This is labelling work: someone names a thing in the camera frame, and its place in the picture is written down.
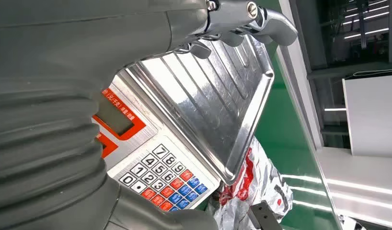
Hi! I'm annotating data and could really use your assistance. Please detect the grey courier bag black lettering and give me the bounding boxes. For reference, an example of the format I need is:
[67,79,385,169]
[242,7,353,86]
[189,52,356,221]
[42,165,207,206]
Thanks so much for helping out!
[208,136,294,230]

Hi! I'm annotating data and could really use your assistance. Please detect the electronic scale with steel tray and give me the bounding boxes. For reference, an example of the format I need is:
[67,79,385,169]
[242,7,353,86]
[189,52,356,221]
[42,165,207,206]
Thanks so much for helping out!
[91,33,276,213]

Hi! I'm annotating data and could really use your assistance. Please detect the black perforated metal bracket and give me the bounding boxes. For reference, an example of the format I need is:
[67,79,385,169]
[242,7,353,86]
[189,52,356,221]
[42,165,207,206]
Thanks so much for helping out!
[248,201,283,230]

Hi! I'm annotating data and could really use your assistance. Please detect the white board panel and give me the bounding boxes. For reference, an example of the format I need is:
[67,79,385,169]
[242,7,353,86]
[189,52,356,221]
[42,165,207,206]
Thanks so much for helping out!
[342,74,392,159]

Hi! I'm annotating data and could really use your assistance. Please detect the silver conveyor frame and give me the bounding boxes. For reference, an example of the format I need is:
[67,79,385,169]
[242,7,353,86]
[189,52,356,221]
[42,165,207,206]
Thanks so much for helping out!
[275,0,344,230]

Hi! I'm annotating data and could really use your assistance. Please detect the green conveyor belt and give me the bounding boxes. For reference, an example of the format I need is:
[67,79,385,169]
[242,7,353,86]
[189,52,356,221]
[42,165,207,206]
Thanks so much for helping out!
[253,41,341,230]

